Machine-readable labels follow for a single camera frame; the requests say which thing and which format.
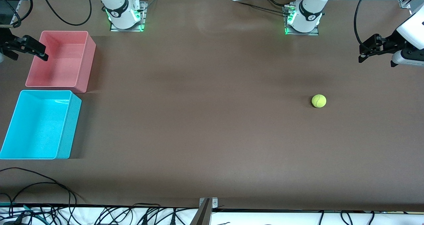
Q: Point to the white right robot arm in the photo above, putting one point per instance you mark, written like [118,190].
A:
[119,6]

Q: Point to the blue plastic bin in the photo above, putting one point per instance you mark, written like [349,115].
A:
[36,125]

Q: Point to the yellow-green tennis ball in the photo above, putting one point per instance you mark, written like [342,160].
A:
[319,101]

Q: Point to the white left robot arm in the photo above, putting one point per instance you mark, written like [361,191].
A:
[308,13]

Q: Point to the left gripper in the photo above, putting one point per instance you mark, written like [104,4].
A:
[393,43]

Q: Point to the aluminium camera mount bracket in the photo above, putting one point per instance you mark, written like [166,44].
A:
[205,215]

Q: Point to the pink plastic bin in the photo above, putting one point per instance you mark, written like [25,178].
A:
[63,61]

